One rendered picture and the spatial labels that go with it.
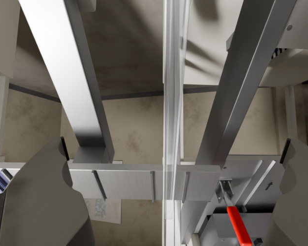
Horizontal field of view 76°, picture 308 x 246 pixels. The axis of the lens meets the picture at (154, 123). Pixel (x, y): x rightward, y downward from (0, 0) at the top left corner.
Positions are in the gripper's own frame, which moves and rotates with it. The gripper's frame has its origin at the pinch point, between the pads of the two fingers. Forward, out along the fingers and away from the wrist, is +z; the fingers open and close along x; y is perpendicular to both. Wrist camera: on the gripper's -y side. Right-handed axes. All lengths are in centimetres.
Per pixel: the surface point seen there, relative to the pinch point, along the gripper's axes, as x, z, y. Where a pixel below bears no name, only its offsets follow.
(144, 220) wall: -29, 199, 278
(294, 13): 11.7, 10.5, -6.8
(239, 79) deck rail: 8.2, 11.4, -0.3
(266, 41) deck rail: 9.3, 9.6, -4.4
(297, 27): 12.6, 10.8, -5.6
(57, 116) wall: -207, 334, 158
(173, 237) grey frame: 3, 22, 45
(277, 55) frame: 35, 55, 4
